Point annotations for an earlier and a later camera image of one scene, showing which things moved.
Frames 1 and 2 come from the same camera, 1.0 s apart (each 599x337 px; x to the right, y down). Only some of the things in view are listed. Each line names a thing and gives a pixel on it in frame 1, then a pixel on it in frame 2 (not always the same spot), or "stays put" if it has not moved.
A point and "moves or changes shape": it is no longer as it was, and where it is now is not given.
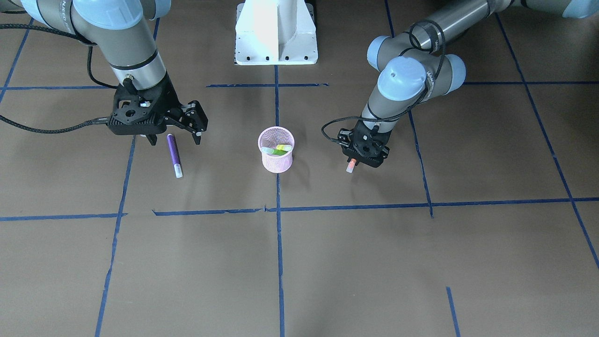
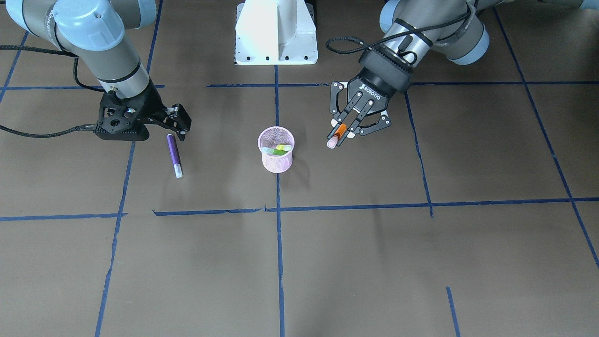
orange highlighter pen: x=350 y=168 moves or changes shape
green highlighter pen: x=273 y=151 stays put
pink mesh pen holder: x=271 y=137 stays put
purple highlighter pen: x=175 y=156 stays put
